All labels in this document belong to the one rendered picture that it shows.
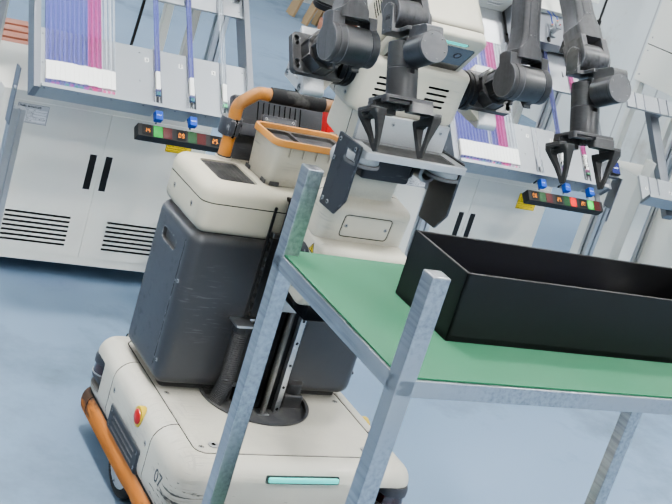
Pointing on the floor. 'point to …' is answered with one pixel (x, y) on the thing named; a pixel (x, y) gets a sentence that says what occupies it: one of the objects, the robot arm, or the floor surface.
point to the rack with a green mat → (423, 358)
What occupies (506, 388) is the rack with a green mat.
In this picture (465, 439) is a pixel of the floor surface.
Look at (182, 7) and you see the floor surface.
